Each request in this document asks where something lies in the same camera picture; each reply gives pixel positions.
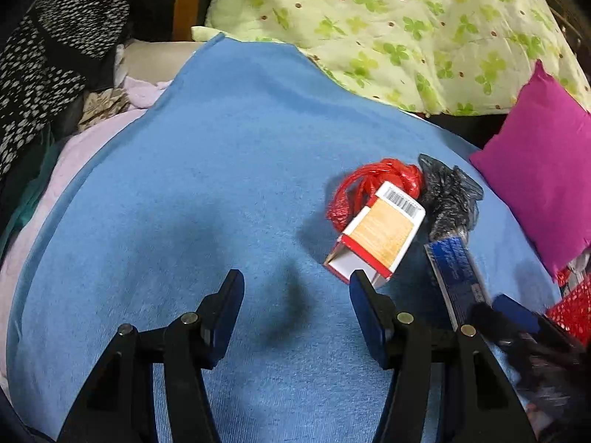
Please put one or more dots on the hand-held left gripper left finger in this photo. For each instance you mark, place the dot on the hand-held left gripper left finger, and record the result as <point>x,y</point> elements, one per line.
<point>228,314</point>

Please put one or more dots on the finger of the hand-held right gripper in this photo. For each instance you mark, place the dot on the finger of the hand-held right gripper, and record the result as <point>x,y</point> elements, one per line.
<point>515,311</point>
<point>489,320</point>

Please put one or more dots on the black white dotted cloth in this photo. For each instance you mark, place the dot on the black white dotted cloth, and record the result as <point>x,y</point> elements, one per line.
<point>46,55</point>

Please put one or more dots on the green clover print quilt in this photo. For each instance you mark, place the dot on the green clover print quilt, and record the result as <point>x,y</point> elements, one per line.
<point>392,32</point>

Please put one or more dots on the floral patterned cloth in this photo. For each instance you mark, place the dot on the floral patterned cloth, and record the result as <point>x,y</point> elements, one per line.
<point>101,106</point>

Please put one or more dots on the red plastic basket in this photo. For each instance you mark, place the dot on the red plastic basket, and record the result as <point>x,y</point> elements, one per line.
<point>572,309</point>

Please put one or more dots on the teal cloth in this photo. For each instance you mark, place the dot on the teal cloth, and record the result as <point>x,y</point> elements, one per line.
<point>27,194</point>

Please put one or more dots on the red white carton box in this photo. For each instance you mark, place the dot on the red white carton box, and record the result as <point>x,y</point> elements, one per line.
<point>378,235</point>

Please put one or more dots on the light blue blanket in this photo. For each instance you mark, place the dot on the light blue blanket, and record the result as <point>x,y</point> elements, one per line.
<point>207,170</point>

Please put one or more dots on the red foil wrapper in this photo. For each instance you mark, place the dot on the red foil wrapper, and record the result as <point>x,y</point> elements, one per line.
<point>563,277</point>

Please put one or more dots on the beige cushion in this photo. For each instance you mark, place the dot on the beige cushion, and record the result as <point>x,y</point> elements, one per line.
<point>152,57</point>

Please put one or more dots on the red plastic bag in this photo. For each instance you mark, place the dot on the red plastic bag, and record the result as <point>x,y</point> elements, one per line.
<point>369,182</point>

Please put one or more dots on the black plastic bag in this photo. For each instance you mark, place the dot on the black plastic bag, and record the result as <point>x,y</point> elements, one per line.
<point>450,194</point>

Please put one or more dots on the magenta pillow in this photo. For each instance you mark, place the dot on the magenta pillow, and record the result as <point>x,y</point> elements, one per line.
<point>540,170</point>

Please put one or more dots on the blue toothpaste box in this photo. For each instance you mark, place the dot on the blue toothpaste box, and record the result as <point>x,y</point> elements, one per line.
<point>455,267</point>

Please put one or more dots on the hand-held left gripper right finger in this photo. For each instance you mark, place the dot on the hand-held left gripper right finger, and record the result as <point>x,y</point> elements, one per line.
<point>367,318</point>

